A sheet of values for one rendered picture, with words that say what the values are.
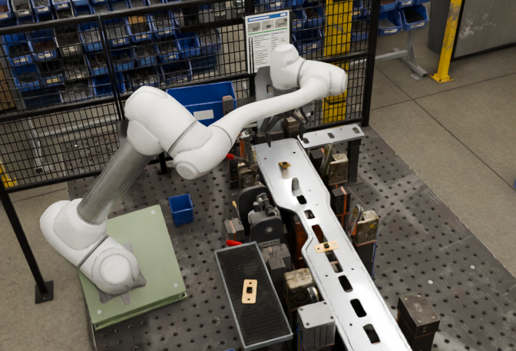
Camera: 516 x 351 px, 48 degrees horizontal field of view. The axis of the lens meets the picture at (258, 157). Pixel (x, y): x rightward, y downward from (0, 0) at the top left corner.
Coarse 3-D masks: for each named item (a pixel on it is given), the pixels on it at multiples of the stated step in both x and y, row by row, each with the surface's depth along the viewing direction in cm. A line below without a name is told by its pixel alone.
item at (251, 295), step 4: (244, 280) 172; (248, 280) 172; (252, 280) 172; (244, 284) 171; (248, 284) 171; (252, 284) 171; (244, 288) 170; (248, 288) 169; (252, 288) 169; (244, 292) 169; (248, 292) 168; (252, 292) 168; (244, 296) 167; (248, 296) 167; (252, 296) 167; (244, 300) 166; (248, 300) 166; (252, 300) 166
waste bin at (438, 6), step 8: (432, 0) 499; (440, 0) 487; (448, 0) 480; (432, 8) 501; (440, 8) 490; (448, 8) 485; (432, 16) 504; (440, 16) 494; (432, 24) 507; (440, 24) 498; (432, 32) 510; (440, 32) 502; (432, 40) 514; (440, 40) 506; (432, 48) 518; (440, 48) 511
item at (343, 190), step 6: (336, 192) 227; (342, 192) 227; (348, 192) 227; (336, 198) 227; (342, 198) 228; (348, 198) 228; (336, 204) 229; (342, 204) 229; (348, 204) 230; (336, 210) 230; (342, 210) 231; (348, 210) 233; (336, 216) 232; (342, 216) 234; (348, 216) 237; (342, 222) 236; (348, 222) 239
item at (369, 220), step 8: (368, 216) 208; (376, 216) 208; (360, 224) 206; (368, 224) 208; (376, 224) 209; (360, 232) 209; (368, 232) 211; (376, 232) 212; (352, 240) 215; (360, 240) 212; (368, 240) 213; (376, 240) 217; (360, 248) 215; (368, 248) 216; (360, 256) 218; (368, 256) 219; (368, 264) 222; (368, 272) 225
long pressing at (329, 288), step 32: (256, 160) 243; (288, 160) 243; (288, 192) 227; (320, 192) 226; (320, 224) 212; (320, 256) 200; (352, 256) 200; (320, 288) 189; (352, 288) 189; (352, 320) 179; (384, 320) 178
